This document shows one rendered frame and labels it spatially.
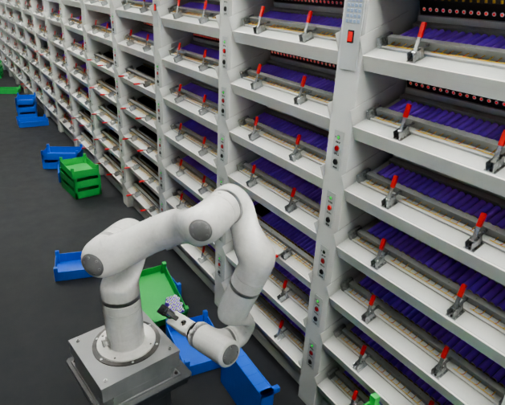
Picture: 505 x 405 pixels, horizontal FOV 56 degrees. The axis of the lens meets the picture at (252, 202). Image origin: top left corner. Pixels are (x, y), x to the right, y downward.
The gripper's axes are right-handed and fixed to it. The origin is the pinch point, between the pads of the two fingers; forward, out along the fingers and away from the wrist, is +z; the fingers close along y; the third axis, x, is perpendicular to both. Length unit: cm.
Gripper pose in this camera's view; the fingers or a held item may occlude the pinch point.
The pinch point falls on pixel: (169, 315)
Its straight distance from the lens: 167.4
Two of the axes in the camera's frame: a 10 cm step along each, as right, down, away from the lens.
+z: -6.9, -2.0, 7.0
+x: 5.6, -7.6, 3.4
